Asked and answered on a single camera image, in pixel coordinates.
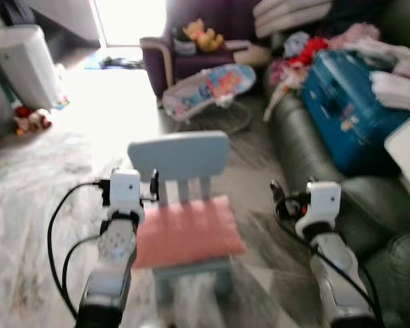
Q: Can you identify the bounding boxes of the colourful clothes pile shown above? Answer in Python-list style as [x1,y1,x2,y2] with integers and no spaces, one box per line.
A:
[268,20,410,90]

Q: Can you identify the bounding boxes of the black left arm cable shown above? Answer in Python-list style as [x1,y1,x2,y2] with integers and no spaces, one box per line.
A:
[46,179,111,320]

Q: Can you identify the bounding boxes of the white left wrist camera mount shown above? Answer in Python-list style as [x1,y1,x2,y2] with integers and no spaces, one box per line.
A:
[109,170,144,214]

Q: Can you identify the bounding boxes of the yellow plush toy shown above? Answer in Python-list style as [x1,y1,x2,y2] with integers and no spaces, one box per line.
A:
[184,18,225,53]

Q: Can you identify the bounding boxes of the tall white air purifier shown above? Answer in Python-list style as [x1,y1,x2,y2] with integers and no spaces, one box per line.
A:
[0,25,64,110]

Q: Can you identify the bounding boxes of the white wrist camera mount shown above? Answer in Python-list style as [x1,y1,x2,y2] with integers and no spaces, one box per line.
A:
[109,170,144,214]
[306,180,343,225]

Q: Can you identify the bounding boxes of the folded white towels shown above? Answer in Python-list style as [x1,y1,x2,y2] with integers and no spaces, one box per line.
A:
[370,68,410,111]

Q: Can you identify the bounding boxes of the red white plush toy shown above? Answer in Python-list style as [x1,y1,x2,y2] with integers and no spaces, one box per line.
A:
[12,105,54,135]

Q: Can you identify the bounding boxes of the blue suitcase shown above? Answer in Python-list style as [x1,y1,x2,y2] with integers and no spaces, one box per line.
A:
[302,49,410,176]

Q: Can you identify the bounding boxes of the folded white blankets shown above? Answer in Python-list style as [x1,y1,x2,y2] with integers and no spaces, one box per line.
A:
[253,0,333,39]

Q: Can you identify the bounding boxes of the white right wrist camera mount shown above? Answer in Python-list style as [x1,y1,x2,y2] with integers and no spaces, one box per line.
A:
[306,180,343,225]

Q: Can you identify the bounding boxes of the purple armchair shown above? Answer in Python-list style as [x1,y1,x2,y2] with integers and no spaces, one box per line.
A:
[139,0,273,96]

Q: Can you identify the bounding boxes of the colourful baby bouncer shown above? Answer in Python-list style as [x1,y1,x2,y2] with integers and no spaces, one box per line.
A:
[161,64,258,134]

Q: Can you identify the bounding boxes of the light blue child chair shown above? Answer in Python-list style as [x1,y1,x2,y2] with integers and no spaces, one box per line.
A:
[127,131,237,305]

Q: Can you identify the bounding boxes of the dark green cluttered sofa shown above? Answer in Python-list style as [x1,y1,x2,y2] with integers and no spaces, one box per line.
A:
[265,0,410,264]

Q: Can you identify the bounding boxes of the black slippers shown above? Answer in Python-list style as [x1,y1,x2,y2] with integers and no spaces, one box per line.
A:
[99,56,144,69]

